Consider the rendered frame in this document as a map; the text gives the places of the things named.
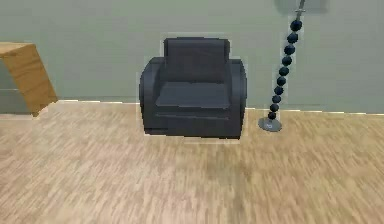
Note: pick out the dark grey armchair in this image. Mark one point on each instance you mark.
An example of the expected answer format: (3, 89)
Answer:
(193, 96)

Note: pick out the black beaded floor lamp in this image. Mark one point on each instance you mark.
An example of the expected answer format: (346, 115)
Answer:
(283, 71)

